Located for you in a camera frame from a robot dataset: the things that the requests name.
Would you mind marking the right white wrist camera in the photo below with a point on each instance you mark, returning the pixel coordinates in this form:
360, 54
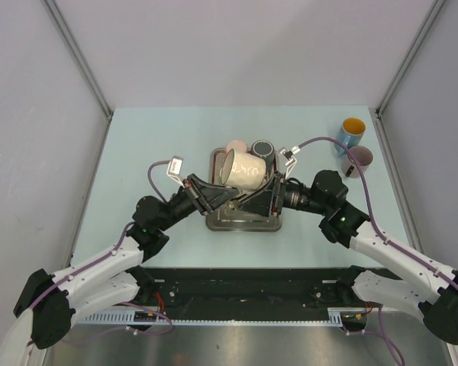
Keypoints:
289, 157

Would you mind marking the right aluminium frame post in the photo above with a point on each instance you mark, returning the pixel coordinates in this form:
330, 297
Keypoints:
411, 54

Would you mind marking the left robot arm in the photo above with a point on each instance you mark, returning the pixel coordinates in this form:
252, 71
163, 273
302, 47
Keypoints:
52, 300

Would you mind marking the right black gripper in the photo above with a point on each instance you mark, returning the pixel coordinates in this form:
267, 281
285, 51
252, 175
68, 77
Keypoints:
269, 197

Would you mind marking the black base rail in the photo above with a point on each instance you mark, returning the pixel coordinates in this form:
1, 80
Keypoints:
253, 294

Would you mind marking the white slotted cable duct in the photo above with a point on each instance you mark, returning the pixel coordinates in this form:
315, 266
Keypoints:
125, 316

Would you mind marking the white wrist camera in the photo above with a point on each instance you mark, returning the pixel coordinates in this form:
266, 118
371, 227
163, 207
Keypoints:
174, 168
289, 157

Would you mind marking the cream mug black handle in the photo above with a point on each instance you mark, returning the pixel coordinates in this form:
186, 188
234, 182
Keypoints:
245, 172

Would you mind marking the left aluminium frame post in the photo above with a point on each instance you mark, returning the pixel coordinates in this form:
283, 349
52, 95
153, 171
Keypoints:
67, 36

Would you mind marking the dark grey mug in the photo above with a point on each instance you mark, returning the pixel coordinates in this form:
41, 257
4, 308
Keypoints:
264, 150

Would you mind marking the pink orange mug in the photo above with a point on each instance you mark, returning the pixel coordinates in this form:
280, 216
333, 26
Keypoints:
236, 145

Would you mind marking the steel tray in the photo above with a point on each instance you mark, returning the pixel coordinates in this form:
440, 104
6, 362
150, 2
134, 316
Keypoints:
227, 219

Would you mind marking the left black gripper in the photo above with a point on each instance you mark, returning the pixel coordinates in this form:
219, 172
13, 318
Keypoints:
205, 196

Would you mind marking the blue butterfly mug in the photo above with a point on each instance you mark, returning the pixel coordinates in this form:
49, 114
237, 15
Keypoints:
350, 134

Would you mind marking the aluminium frame post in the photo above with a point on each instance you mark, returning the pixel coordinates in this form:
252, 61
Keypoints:
411, 54
67, 36

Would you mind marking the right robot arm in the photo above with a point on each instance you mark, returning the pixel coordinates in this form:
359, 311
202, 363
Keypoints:
424, 288

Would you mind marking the purple mug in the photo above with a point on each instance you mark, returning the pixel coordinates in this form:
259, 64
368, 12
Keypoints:
360, 157

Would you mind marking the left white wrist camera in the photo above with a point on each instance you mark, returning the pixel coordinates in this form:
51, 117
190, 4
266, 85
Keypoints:
174, 168

